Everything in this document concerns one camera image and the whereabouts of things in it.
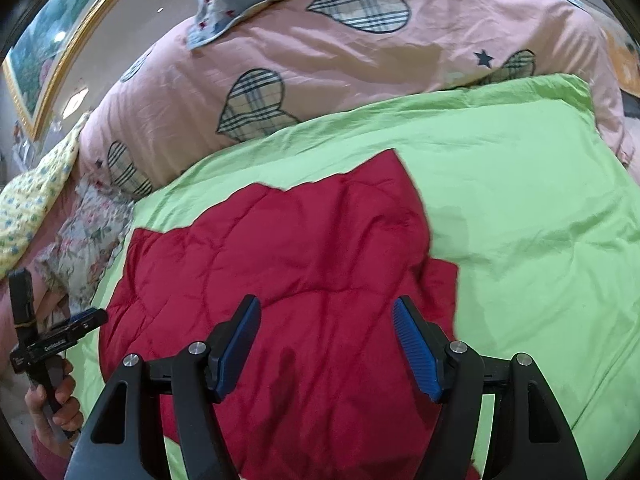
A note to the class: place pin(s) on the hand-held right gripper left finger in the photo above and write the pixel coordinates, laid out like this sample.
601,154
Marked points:
240,345

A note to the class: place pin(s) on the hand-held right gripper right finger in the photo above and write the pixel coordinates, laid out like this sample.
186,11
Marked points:
415,350

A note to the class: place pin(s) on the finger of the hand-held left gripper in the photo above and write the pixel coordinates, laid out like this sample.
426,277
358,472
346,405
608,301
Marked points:
21,295
85,320

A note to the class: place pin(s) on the red quilted jacket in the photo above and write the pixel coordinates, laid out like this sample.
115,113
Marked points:
300,260

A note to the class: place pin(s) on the person's left forearm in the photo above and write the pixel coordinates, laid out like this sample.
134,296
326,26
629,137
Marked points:
50,455

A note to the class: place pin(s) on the person's left hand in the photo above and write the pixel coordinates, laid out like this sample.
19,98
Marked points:
70,400

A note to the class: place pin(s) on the white floral cloth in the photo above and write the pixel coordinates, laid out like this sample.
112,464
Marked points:
90,235

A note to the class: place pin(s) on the yellow floral cloth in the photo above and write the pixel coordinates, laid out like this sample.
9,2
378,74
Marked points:
35,195

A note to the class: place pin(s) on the green blanket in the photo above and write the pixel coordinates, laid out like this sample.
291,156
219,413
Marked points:
525,210

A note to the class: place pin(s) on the ceiling lamp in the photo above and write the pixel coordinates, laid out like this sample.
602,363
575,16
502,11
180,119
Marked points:
75,101

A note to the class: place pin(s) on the gold framed painting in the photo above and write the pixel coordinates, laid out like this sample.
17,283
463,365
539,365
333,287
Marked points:
55,35

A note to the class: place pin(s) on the pink quilt with plaid hearts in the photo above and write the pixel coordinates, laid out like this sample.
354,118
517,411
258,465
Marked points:
375,60

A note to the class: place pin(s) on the orange cloth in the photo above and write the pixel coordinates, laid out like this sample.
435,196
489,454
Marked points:
622,60

